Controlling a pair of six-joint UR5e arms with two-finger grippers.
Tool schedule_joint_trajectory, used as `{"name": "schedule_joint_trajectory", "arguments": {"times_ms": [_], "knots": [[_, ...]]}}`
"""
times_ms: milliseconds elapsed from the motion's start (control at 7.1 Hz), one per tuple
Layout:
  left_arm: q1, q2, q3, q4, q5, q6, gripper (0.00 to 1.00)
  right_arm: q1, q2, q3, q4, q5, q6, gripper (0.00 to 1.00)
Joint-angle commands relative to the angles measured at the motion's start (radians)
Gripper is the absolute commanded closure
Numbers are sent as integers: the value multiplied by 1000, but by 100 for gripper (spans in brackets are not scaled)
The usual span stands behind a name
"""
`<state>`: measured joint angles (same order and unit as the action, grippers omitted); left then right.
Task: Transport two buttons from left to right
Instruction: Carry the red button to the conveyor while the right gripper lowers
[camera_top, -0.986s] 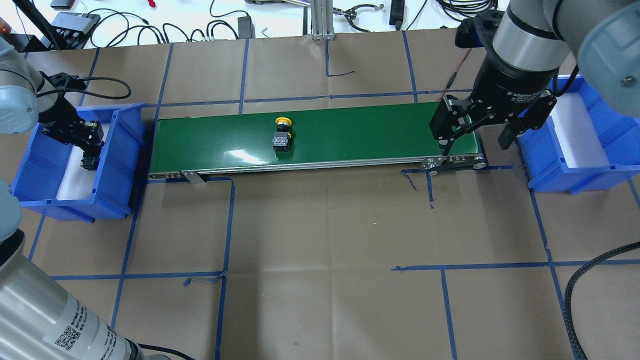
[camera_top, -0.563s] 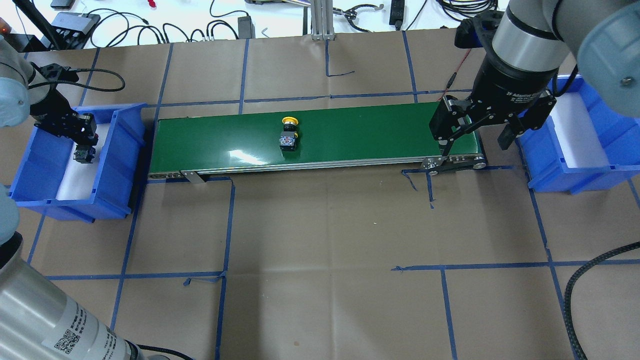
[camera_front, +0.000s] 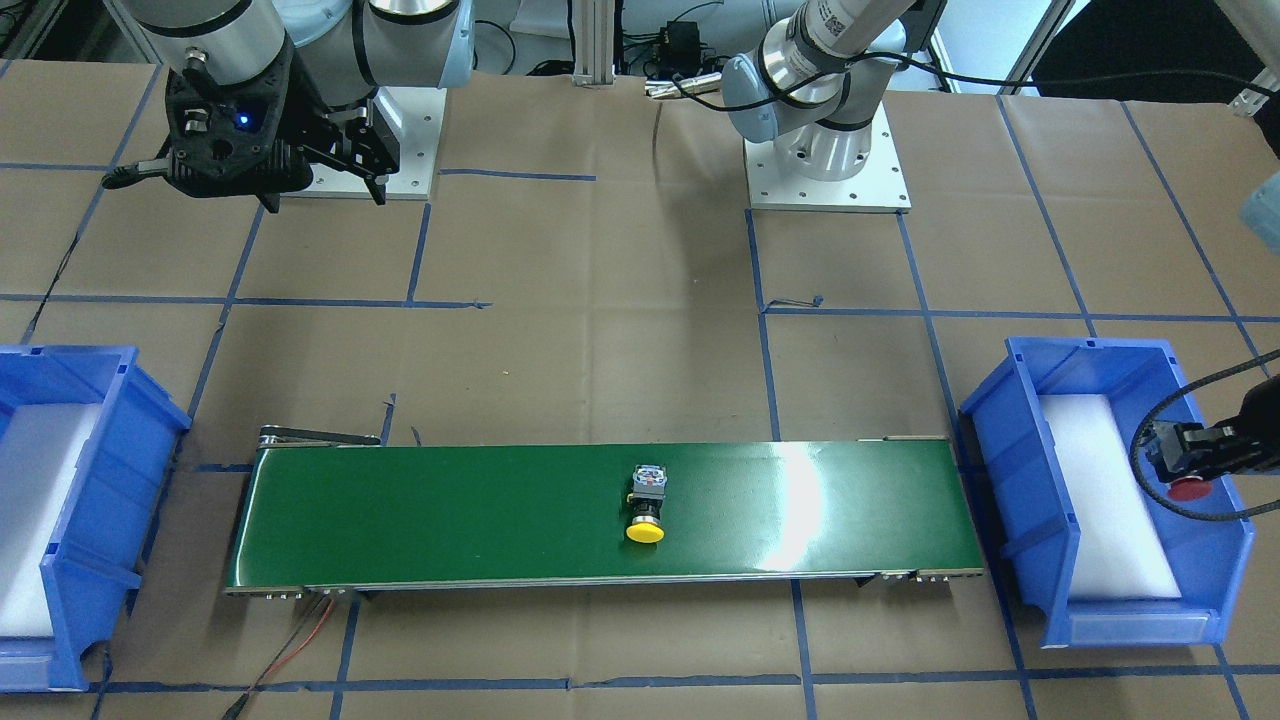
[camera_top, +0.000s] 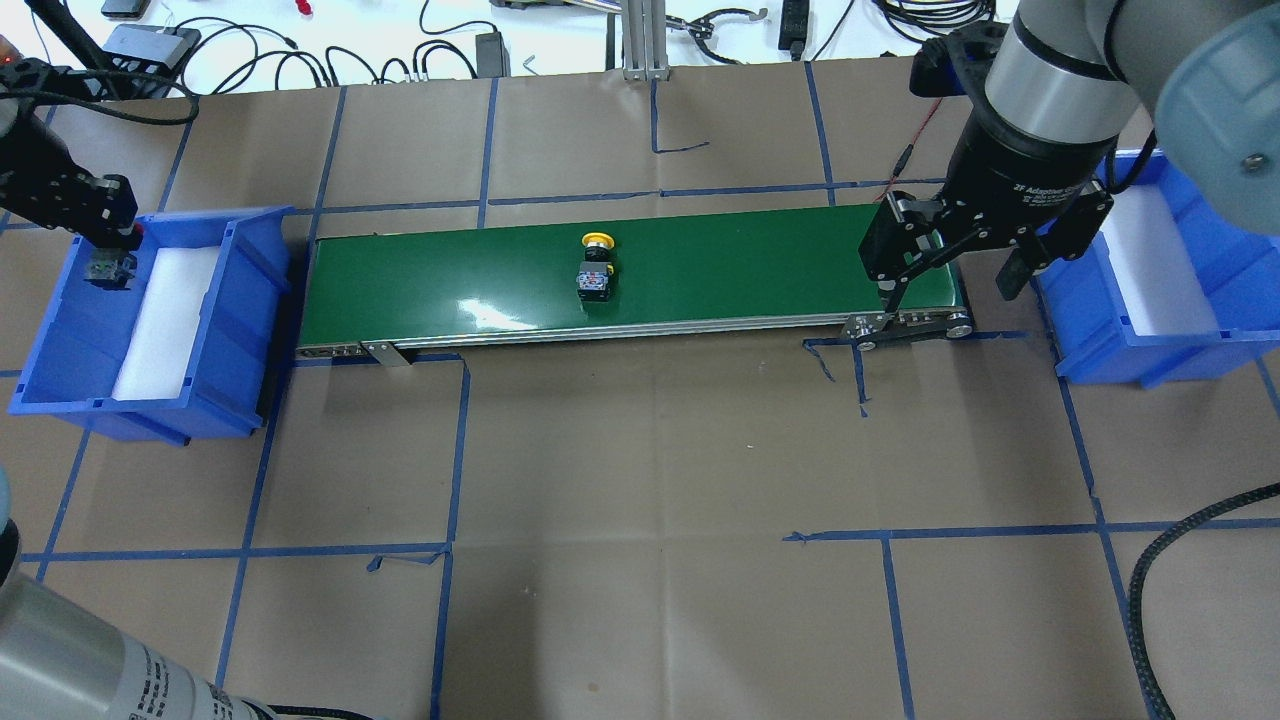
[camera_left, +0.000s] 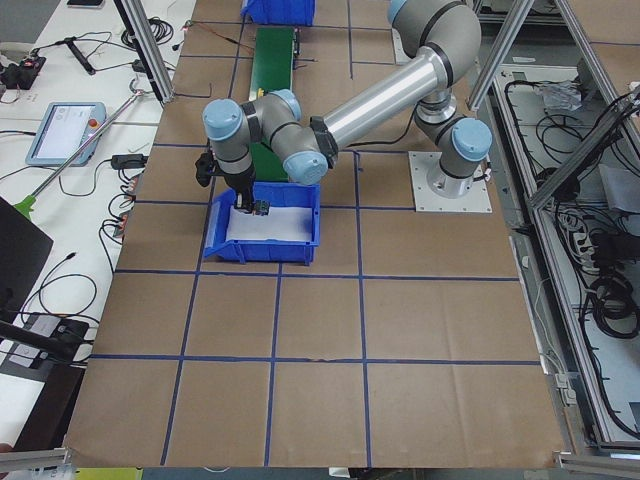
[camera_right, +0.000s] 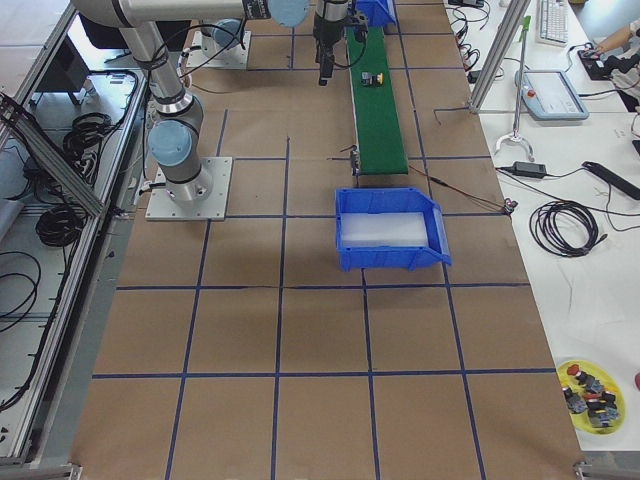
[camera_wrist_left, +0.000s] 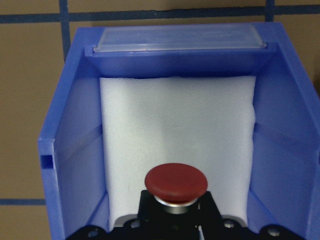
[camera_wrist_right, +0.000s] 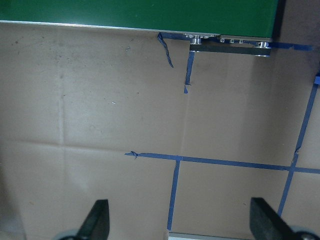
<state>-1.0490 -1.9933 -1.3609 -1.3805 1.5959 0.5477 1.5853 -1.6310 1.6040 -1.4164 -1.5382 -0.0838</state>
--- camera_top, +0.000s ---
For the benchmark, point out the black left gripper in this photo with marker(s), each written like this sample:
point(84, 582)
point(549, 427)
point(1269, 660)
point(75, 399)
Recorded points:
point(38, 168)

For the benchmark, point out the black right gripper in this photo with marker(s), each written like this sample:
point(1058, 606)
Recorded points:
point(1015, 170)

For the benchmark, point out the yellow push button switch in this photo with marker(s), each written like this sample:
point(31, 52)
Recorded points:
point(595, 279)

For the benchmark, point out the red push button switch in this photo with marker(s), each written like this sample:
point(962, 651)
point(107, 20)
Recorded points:
point(113, 262)

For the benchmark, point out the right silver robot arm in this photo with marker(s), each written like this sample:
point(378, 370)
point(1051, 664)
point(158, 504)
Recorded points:
point(1051, 91)

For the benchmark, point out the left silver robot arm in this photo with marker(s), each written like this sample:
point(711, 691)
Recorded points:
point(59, 660)

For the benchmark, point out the blue right plastic bin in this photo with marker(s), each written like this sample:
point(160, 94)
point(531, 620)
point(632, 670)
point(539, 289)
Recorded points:
point(1239, 274)

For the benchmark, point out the blue plastic bin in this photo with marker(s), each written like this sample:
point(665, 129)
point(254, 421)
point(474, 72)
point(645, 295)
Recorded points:
point(80, 347)
point(1239, 274)

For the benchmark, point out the green conveyor belt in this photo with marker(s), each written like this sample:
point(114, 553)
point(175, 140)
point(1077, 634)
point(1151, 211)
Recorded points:
point(372, 294)

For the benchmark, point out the white foam pad left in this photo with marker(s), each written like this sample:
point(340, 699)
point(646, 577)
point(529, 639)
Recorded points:
point(162, 341)

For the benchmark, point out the white foam pad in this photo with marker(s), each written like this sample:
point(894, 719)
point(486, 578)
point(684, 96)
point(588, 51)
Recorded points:
point(162, 341)
point(1156, 279)

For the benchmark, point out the blue left plastic bin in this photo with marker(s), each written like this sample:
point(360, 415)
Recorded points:
point(80, 347)

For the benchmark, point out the white foam pad right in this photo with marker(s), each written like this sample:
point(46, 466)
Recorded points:
point(1156, 279)

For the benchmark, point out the aluminium frame post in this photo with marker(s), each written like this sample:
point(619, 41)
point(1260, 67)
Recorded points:
point(644, 29)

